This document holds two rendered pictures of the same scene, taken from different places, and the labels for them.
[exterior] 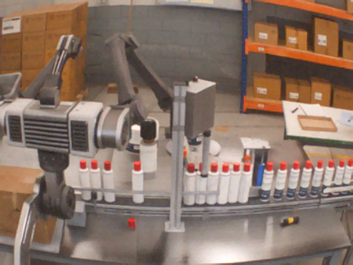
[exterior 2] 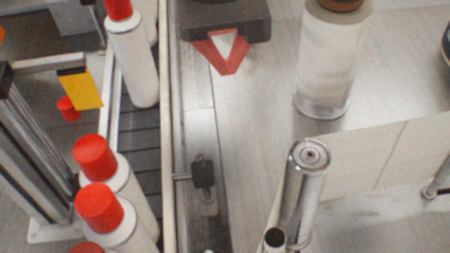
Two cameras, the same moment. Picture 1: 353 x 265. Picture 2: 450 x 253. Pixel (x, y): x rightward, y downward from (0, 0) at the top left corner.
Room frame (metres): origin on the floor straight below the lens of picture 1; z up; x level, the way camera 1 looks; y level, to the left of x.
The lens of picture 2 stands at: (2.15, -0.27, 1.37)
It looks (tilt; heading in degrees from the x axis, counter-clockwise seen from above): 53 degrees down; 92
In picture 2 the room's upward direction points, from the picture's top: 6 degrees counter-clockwise
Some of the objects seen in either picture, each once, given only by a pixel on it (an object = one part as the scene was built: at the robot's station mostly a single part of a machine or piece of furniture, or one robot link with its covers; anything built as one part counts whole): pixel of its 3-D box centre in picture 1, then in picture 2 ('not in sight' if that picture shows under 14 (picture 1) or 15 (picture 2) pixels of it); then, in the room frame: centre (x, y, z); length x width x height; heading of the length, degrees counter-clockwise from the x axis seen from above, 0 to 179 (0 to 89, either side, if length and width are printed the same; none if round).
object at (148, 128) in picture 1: (148, 148); (335, 22); (2.29, 0.13, 1.03); 0.09 x 0.09 x 0.30
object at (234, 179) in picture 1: (234, 182); not in sight; (2.04, -0.28, 0.98); 0.05 x 0.05 x 0.20
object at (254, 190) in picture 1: (252, 168); not in sight; (2.13, -0.37, 1.01); 0.14 x 0.13 x 0.26; 93
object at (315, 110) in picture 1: (309, 110); not in sight; (3.60, -1.10, 0.81); 0.38 x 0.36 x 0.02; 82
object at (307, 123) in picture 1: (317, 123); not in sight; (3.28, -1.10, 0.82); 0.34 x 0.24 x 0.03; 88
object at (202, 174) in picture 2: not in sight; (204, 178); (2.11, 0.00, 0.89); 0.03 x 0.03 x 0.12; 3
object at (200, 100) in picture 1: (194, 107); not in sight; (1.94, -0.07, 1.38); 0.17 x 0.10 x 0.19; 148
